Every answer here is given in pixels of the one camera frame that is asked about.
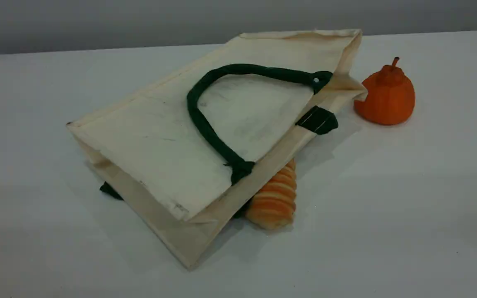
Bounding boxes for white canvas handbag green handles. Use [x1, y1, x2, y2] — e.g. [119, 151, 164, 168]
[67, 28, 367, 271]

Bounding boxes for orange striped toy bread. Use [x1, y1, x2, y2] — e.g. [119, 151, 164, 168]
[245, 159, 297, 231]

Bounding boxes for orange toy fruit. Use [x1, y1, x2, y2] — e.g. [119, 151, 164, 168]
[354, 57, 416, 126]

